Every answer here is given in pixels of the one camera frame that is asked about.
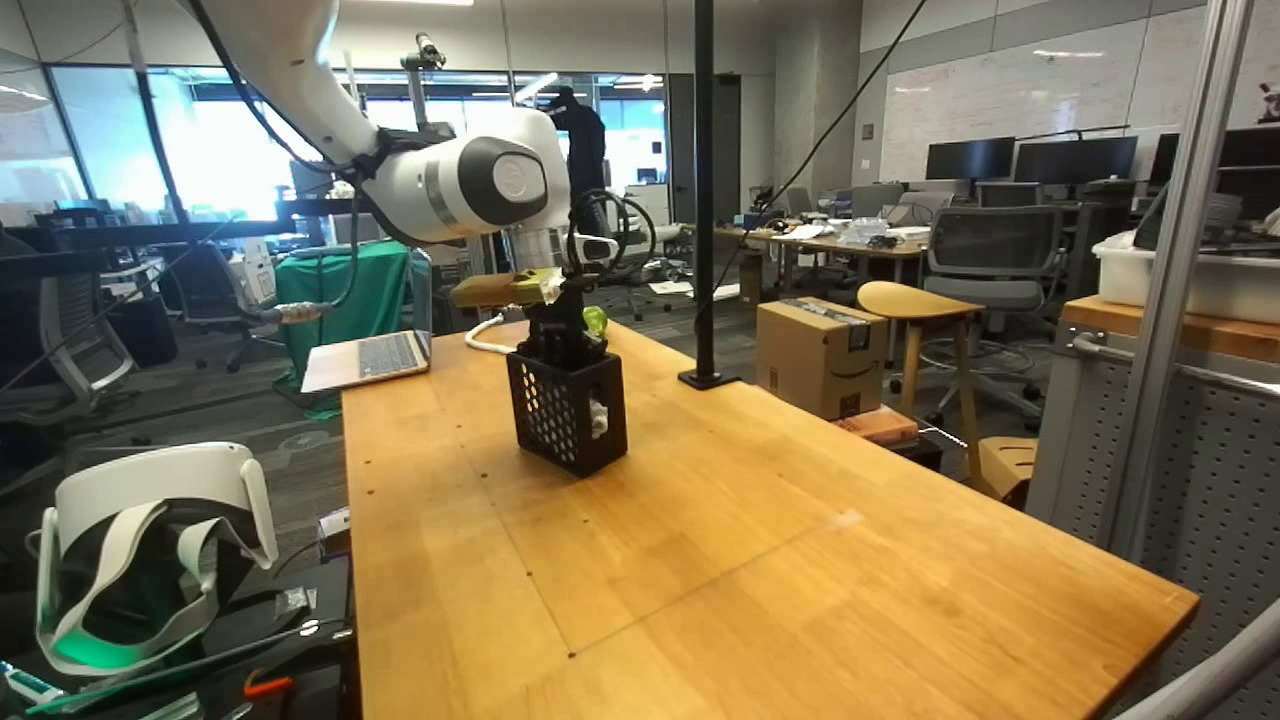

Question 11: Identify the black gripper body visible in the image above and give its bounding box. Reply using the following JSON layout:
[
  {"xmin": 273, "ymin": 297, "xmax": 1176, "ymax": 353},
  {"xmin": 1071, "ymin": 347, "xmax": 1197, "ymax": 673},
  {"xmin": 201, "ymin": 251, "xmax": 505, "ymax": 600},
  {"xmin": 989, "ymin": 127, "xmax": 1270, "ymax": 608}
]
[{"xmin": 520, "ymin": 297, "xmax": 614, "ymax": 377}]

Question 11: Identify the white terry towel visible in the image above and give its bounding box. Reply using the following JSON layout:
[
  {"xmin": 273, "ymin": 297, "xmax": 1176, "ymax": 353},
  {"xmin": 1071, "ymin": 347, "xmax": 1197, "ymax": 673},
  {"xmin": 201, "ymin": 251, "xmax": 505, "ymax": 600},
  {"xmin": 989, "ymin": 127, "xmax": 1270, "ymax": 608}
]
[{"xmin": 584, "ymin": 395, "xmax": 621, "ymax": 452}]

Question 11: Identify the black perforated plastic box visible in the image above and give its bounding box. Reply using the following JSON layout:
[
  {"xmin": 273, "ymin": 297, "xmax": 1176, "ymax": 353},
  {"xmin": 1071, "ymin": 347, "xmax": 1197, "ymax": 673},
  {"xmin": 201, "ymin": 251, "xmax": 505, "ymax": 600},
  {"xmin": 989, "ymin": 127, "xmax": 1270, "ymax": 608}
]
[{"xmin": 505, "ymin": 336, "xmax": 632, "ymax": 478}]

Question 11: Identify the cardboard shipping box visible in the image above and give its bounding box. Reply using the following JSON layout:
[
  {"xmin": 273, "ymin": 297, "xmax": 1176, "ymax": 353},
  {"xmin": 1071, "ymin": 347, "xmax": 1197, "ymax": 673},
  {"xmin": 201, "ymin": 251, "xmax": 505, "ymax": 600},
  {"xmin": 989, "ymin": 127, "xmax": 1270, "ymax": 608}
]
[{"xmin": 752, "ymin": 290, "xmax": 891, "ymax": 424}]

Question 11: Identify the wooden stool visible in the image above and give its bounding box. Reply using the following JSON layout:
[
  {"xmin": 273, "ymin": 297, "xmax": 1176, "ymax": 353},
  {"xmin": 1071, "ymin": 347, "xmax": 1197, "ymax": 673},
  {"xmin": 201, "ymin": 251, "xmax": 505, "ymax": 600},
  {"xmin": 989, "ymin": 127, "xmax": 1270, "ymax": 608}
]
[
  {"xmin": 446, "ymin": 267, "xmax": 567, "ymax": 315},
  {"xmin": 850, "ymin": 276, "xmax": 993, "ymax": 411}
]

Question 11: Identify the silver laptop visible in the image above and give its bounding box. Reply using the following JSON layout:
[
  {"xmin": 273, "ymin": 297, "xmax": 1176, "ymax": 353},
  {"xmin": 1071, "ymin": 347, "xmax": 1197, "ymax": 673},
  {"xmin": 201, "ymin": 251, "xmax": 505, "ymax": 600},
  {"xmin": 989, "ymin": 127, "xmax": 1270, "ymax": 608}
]
[{"xmin": 294, "ymin": 322, "xmax": 440, "ymax": 401}]

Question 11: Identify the black pole stand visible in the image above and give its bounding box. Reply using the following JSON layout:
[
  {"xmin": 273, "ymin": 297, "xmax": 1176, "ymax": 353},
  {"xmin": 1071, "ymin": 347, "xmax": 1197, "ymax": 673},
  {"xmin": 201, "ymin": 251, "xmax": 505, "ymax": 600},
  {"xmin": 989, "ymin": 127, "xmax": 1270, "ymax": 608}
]
[{"xmin": 676, "ymin": 0, "xmax": 741, "ymax": 395}]

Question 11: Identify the green cloth cover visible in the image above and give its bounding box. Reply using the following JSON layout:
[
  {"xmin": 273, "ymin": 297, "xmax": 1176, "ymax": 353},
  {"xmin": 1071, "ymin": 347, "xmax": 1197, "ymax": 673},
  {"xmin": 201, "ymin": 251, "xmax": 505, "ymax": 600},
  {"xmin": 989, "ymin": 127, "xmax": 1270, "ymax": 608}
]
[{"xmin": 273, "ymin": 234, "xmax": 435, "ymax": 353}]

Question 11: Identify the cluttered wooden office desk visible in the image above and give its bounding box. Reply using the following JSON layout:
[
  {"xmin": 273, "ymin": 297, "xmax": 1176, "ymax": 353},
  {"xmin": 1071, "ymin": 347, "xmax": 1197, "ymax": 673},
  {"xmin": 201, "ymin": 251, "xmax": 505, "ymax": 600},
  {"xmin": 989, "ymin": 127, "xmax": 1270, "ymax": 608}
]
[{"xmin": 716, "ymin": 217, "xmax": 935, "ymax": 315}]

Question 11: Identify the red brown flat item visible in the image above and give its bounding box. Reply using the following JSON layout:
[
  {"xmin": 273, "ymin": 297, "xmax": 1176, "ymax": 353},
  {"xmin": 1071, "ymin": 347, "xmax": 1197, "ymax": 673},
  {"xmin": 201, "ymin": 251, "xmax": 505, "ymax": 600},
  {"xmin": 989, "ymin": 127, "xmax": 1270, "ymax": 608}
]
[{"xmin": 837, "ymin": 404, "xmax": 928, "ymax": 452}]

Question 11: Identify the white VR headset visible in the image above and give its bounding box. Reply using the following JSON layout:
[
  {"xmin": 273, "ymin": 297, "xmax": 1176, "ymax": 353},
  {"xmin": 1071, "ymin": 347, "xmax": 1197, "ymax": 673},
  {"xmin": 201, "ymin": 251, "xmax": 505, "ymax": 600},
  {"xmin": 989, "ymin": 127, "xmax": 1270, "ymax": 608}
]
[{"xmin": 32, "ymin": 436, "xmax": 285, "ymax": 684}]

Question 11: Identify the grey mesh office chair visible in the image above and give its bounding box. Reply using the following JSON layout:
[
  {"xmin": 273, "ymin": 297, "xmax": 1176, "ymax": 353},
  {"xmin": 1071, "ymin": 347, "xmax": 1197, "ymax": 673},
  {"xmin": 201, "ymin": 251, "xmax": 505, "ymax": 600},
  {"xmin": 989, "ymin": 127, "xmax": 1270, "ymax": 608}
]
[{"xmin": 915, "ymin": 199, "xmax": 1071, "ymax": 430}]

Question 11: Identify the small black computer monitor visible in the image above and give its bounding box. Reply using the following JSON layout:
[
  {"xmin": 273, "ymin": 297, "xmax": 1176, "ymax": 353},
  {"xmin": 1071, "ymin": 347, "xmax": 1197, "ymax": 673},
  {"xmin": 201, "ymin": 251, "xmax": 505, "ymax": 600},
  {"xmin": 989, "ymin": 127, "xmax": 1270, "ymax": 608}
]
[{"xmin": 922, "ymin": 133, "xmax": 1018, "ymax": 186}]

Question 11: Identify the small orange tool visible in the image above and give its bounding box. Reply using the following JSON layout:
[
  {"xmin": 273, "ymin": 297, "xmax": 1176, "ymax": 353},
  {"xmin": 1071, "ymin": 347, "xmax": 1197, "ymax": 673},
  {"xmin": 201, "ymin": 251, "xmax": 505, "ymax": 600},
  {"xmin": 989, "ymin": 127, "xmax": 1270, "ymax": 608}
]
[{"xmin": 240, "ymin": 673, "xmax": 298, "ymax": 708}]

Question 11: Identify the small wooden crate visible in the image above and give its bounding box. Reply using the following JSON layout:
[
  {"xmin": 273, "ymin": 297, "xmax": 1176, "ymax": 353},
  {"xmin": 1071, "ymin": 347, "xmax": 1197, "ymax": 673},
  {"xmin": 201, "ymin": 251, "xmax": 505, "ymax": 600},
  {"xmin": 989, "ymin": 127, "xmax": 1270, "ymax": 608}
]
[{"xmin": 967, "ymin": 430, "xmax": 1045, "ymax": 506}]

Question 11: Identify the dark office chair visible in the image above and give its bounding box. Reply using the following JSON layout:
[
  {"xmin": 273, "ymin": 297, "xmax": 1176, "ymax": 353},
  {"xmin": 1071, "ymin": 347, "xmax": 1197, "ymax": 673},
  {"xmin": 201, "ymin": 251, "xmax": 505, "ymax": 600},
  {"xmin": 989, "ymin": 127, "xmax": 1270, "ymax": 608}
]
[{"xmin": 0, "ymin": 224, "xmax": 145, "ymax": 415}]

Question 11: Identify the wooden shelf board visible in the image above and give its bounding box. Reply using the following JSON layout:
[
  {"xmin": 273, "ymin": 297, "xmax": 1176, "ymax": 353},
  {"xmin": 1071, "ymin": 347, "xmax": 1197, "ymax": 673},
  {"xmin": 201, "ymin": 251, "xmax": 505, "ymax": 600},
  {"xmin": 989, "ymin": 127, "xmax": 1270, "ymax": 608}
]
[{"xmin": 1056, "ymin": 290, "xmax": 1280, "ymax": 371}]

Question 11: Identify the wide black computer monitor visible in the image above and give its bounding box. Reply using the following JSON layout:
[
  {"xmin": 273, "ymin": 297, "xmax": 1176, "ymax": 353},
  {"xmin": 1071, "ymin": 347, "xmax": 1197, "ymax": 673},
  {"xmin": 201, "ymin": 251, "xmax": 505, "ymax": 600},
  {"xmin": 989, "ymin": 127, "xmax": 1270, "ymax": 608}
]
[{"xmin": 1010, "ymin": 133, "xmax": 1142, "ymax": 191}]

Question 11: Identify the white plastic bin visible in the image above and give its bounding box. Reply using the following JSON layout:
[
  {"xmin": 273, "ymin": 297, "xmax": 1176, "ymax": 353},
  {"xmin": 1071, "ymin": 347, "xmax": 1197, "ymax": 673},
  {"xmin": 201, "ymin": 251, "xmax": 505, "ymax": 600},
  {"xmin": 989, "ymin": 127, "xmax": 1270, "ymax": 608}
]
[{"xmin": 1088, "ymin": 227, "xmax": 1280, "ymax": 329}]

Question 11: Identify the silver aluminium upright bar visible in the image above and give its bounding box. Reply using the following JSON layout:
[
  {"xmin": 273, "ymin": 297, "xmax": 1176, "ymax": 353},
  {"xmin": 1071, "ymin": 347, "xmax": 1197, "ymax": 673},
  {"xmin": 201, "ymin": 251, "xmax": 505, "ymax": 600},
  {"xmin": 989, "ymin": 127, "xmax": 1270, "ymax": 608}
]
[{"xmin": 1109, "ymin": 0, "xmax": 1258, "ymax": 563}]

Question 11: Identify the grey pegboard panel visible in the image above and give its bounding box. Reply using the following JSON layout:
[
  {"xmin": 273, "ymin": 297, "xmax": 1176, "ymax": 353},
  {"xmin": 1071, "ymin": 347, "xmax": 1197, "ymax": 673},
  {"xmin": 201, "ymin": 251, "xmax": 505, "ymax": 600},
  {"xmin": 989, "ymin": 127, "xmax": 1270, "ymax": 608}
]
[{"xmin": 1018, "ymin": 330, "xmax": 1280, "ymax": 642}]

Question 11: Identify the large black computer monitor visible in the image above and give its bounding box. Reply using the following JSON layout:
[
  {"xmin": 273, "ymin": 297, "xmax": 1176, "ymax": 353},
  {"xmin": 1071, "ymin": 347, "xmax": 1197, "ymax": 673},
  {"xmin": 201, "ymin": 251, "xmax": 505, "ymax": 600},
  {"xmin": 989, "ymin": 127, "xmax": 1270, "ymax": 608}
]
[{"xmin": 1152, "ymin": 123, "xmax": 1280, "ymax": 230}]

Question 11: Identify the grey diagonal metal bar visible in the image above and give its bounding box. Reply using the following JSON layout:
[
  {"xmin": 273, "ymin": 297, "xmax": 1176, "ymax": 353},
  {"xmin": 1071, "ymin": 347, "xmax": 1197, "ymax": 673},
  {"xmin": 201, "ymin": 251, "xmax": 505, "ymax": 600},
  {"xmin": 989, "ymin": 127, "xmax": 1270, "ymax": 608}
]
[{"xmin": 1114, "ymin": 594, "xmax": 1280, "ymax": 720}]

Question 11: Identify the white looped cable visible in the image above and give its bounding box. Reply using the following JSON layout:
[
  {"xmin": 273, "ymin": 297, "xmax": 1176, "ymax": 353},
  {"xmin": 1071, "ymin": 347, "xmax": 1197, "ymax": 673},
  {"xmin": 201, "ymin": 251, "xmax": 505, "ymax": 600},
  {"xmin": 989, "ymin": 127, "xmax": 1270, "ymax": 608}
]
[{"xmin": 460, "ymin": 304, "xmax": 528, "ymax": 358}]

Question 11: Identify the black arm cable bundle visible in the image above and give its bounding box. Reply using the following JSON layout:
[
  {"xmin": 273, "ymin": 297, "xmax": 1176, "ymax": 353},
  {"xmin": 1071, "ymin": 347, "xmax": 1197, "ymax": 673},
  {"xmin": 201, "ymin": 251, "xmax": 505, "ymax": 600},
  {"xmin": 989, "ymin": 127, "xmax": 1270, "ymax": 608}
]
[{"xmin": 544, "ymin": 83, "xmax": 663, "ymax": 290}]

